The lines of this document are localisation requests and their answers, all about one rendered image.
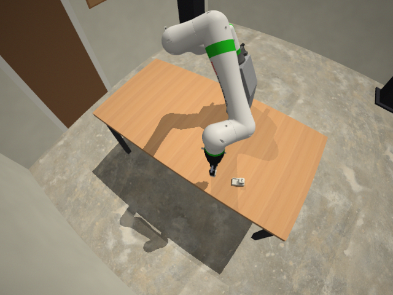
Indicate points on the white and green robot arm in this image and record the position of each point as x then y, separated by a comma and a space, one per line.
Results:
211, 33

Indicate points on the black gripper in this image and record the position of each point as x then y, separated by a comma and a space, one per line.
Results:
213, 167

